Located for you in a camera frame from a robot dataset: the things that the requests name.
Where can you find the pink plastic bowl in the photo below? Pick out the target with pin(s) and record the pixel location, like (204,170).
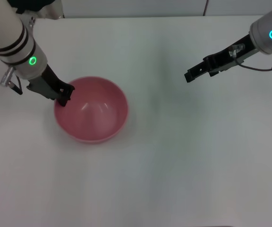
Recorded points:
(96,116)

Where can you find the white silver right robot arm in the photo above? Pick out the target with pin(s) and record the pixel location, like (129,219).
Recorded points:
(271,30)

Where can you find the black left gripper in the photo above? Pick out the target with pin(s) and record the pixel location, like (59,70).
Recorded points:
(44,85)

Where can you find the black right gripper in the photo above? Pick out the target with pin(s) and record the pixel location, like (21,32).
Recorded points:
(225,58)

